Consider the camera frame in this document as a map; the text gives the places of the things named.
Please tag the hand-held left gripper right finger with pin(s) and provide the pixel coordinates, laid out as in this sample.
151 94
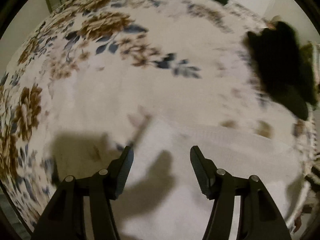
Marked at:
201 172

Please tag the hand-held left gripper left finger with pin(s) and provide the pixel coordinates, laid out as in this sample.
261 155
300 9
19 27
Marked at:
122 172

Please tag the white knit sweater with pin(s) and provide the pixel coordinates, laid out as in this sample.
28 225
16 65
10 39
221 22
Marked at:
225 160

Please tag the black folded clothes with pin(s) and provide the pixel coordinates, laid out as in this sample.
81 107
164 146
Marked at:
282 72

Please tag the floral blanket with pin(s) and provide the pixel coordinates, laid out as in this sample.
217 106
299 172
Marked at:
125 67

